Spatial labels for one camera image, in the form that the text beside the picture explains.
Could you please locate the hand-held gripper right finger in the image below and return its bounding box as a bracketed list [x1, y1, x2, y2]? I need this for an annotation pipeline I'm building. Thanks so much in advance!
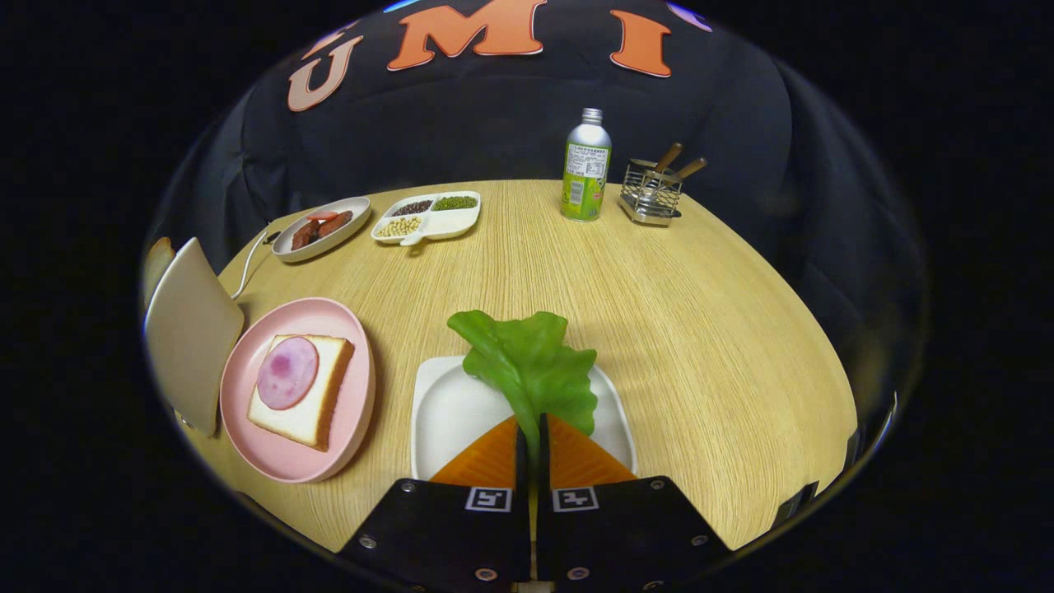
[535, 412, 734, 593]

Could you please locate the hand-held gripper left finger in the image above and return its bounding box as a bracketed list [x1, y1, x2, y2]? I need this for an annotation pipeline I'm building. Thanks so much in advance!
[336, 414, 534, 593]

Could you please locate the green lettuce leaf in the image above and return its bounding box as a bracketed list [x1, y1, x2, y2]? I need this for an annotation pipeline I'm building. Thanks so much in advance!
[447, 310, 599, 536]

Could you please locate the white square plate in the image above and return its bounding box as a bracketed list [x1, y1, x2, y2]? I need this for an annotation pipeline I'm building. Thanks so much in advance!
[410, 355, 638, 481]

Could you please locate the white bread slice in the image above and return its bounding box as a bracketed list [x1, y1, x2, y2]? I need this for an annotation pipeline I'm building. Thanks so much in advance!
[247, 334, 356, 452]

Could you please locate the pink round plate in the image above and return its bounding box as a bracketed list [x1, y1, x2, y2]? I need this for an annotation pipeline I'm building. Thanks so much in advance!
[219, 297, 377, 484]

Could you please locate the pink ham slice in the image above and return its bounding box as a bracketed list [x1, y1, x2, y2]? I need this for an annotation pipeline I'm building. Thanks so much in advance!
[256, 336, 320, 411]

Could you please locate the white divided dish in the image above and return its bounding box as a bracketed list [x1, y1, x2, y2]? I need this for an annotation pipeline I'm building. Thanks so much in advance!
[371, 191, 482, 247]

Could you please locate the beige toaster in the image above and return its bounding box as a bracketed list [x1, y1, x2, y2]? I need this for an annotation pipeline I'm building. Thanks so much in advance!
[144, 237, 246, 438]

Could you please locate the grey oval plate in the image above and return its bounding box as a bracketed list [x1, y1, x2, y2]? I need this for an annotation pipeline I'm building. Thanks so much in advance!
[272, 196, 372, 264]

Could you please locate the silver bottle with green label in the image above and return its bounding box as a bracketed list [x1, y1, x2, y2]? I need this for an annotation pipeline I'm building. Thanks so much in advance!
[561, 108, 613, 222]

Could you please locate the white power cable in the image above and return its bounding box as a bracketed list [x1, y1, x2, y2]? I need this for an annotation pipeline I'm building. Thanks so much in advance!
[231, 221, 281, 301]

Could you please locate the metal wire utensil holder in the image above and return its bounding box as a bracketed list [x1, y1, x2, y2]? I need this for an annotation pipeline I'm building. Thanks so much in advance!
[618, 159, 684, 228]

